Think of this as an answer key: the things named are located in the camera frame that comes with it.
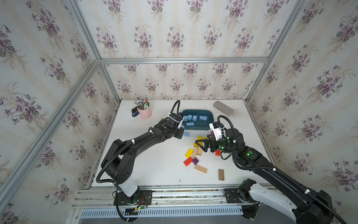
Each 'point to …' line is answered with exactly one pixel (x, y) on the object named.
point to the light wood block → (201, 168)
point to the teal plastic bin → (197, 119)
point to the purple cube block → (195, 161)
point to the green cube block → (161, 119)
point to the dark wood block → (221, 174)
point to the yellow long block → (189, 152)
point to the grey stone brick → (223, 108)
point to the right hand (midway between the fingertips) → (205, 139)
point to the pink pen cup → (146, 114)
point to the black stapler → (135, 111)
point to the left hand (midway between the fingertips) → (180, 130)
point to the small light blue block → (187, 134)
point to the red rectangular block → (188, 161)
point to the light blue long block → (203, 118)
